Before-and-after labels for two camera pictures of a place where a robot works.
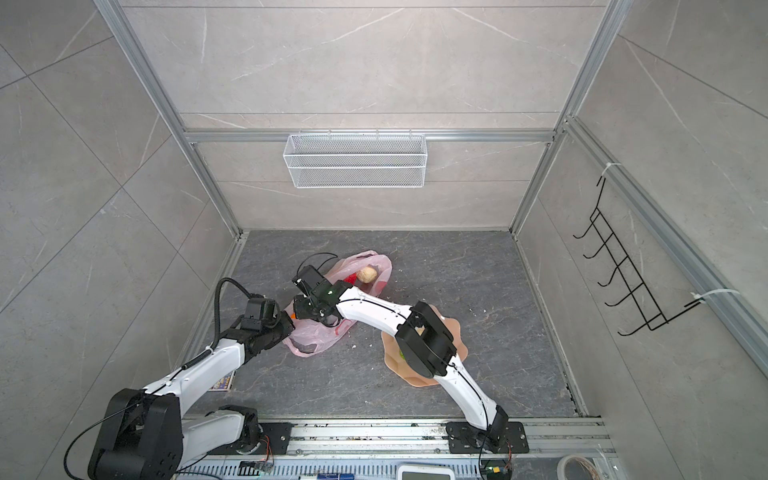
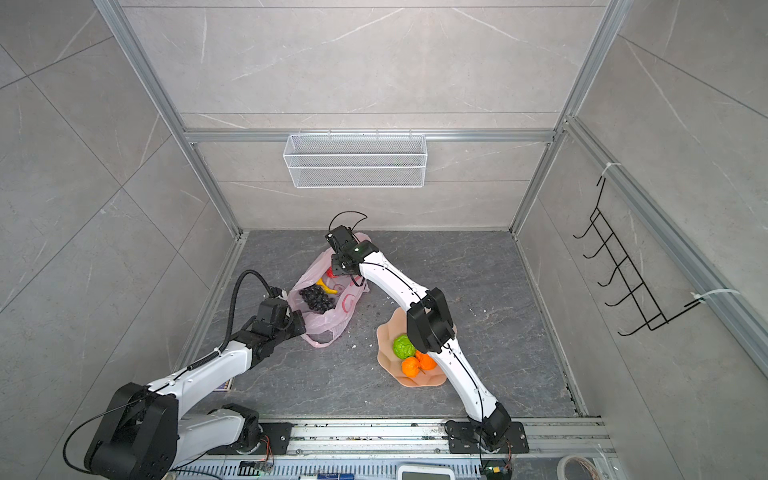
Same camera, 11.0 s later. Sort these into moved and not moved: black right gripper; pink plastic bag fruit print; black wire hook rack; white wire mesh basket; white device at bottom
Moved: pink plastic bag fruit print; black right gripper
Not moved: white wire mesh basket; black wire hook rack; white device at bottom
